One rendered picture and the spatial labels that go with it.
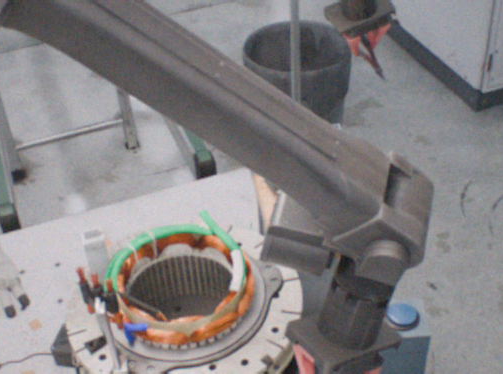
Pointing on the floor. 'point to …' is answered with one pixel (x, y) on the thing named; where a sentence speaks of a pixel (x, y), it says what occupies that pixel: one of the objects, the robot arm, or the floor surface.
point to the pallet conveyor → (1, 134)
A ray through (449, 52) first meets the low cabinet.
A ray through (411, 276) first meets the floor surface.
